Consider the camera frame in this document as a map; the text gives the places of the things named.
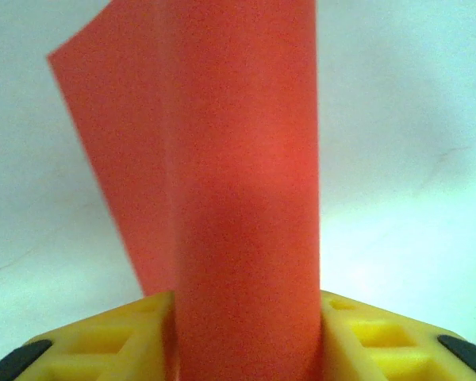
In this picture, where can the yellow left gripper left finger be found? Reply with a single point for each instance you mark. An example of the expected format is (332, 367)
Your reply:
(103, 349)

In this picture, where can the red square paper sheet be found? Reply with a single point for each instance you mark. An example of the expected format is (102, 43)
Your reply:
(230, 178)

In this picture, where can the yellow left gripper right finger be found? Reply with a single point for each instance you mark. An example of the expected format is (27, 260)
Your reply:
(381, 349)

